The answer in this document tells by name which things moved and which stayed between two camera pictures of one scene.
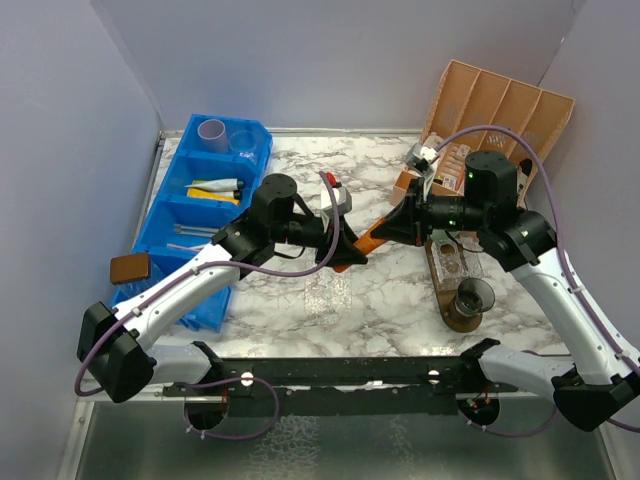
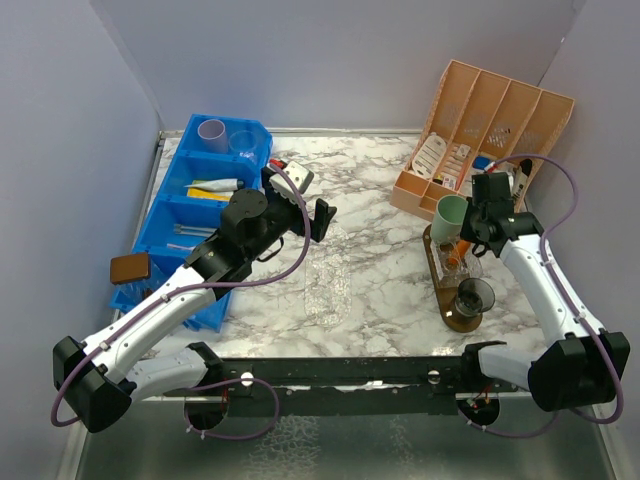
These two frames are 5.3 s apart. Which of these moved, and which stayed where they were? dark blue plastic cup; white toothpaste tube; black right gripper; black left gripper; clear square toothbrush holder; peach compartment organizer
Moved: black right gripper; black left gripper
Stayed: clear square toothbrush holder; white toothpaste tube; peach compartment organizer; dark blue plastic cup
